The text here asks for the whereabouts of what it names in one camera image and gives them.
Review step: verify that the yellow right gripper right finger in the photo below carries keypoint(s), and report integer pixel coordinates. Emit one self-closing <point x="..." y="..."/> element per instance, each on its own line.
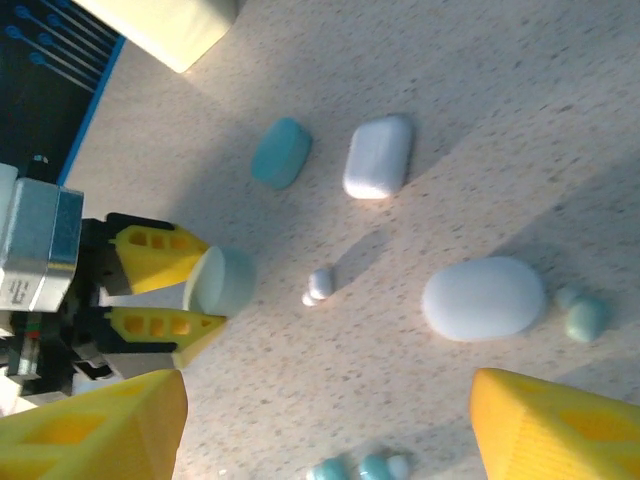
<point x="550" y="435"/>

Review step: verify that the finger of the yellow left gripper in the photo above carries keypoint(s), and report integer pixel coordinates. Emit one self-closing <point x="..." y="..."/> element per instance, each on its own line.
<point x="170" y="330"/>
<point x="160" y="260"/>

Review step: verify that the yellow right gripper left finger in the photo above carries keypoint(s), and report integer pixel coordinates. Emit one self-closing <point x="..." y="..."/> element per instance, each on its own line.
<point x="100" y="435"/>

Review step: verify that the white oval charging case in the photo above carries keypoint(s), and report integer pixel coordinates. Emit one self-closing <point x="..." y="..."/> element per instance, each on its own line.
<point x="484" y="298"/>

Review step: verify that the white earbud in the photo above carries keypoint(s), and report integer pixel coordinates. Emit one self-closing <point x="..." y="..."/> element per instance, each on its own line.
<point x="320" y="285"/>

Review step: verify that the teal charging case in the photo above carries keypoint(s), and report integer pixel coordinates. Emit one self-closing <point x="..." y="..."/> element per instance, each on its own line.
<point x="281" y="152"/>

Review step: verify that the teal earbud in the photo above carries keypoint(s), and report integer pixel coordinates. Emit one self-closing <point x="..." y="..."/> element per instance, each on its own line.
<point x="380" y="467"/>
<point x="330" y="471"/>

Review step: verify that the white rounded rectangular charging case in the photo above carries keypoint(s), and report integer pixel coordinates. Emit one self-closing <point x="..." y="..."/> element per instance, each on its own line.
<point x="378" y="156"/>

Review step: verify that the pale mint earbud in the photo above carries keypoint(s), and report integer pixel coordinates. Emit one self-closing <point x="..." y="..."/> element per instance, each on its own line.
<point x="585" y="317"/>

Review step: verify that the beige and orange knife block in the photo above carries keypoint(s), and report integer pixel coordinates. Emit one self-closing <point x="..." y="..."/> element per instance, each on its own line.
<point x="165" y="30"/>

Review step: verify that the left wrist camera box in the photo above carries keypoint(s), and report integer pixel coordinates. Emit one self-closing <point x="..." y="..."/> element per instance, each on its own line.
<point x="40" y="240"/>

